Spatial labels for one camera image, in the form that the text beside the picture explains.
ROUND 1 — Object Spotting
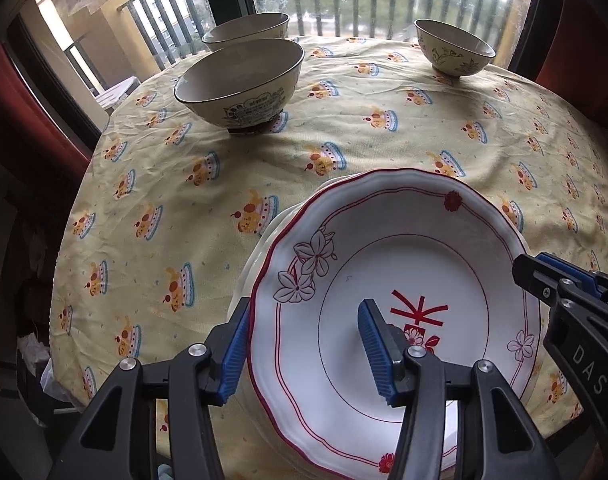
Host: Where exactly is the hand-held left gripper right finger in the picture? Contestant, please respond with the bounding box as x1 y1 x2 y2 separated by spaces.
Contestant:
358 298 565 480

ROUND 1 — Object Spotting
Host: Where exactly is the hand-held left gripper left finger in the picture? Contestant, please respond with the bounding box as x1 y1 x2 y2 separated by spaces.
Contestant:
46 297 252 480

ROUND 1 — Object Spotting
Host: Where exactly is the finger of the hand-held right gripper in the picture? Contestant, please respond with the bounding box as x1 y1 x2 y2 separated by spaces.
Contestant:
512 252 592 308
581 267 608 306

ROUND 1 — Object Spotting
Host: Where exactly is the large white scalloped plate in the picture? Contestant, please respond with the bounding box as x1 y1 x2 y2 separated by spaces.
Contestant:
226 205 305 411

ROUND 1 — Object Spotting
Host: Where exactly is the red-patterned white plate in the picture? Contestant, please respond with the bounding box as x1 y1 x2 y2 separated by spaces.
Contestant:
246 169 542 467

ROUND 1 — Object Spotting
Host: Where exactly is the cream ceramic bowl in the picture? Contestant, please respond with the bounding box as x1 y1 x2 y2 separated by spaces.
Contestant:
202 12 291 53
174 38 305 136
414 18 497 78

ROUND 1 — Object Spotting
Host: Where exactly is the white plastic bag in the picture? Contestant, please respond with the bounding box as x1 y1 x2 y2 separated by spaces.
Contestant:
16 332 52 366

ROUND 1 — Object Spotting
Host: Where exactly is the yellow printed tablecloth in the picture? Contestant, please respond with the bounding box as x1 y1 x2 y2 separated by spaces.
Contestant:
48 35 608 480

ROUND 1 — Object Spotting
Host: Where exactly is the red curtain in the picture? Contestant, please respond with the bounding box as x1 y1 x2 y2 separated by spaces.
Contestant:
0 40 94 181
534 0 608 121

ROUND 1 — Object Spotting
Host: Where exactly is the white plastic chair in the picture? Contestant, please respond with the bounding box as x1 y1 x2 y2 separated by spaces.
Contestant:
91 75 142 113

